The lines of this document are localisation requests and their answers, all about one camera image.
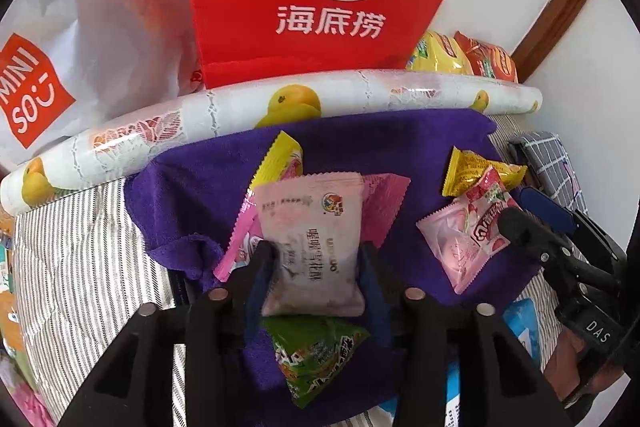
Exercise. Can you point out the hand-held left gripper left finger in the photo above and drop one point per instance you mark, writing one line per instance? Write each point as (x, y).
(255, 292)

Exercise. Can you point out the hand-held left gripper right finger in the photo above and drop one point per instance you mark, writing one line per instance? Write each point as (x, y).
(377, 307)

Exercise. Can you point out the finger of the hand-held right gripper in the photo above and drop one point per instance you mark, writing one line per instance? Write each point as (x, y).
(545, 209)
(525, 229)

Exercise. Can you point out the pink strawberry snack packet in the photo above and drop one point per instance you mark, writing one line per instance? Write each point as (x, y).
(460, 242)

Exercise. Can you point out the green snack packet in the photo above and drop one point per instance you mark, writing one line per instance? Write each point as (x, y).
(315, 352)

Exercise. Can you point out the pale pink pastry packet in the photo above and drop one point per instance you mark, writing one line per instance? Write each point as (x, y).
(310, 232)

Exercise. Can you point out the yellow snack packet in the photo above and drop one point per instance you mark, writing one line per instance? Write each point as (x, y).
(470, 167)

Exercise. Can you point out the pink zigzag edged packet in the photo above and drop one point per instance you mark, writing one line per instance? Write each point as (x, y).
(385, 207)

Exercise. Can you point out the pink packet with yellow end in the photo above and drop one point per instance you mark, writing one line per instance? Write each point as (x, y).
(280, 157)

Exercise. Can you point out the person's right hand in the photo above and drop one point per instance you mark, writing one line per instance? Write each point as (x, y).
(567, 359)

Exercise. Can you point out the grey checked cloth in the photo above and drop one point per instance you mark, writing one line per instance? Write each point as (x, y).
(550, 157)

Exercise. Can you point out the blue box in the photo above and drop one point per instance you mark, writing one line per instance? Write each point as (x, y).
(522, 327)

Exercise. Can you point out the purple towel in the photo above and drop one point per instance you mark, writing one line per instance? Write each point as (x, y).
(190, 187)

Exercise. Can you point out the orange chip bag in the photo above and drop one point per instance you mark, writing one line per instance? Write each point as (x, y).
(492, 59)

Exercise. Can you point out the yellow chip bag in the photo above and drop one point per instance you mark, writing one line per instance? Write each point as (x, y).
(440, 54)

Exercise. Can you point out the fruit printed paper roll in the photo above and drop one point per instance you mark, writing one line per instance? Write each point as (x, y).
(375, 89)

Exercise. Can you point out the white plastic shopping bag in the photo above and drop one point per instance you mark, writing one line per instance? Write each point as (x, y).
(100, 32)

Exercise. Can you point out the brown wooden door frame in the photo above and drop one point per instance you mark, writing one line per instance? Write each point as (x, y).
(560, 7)

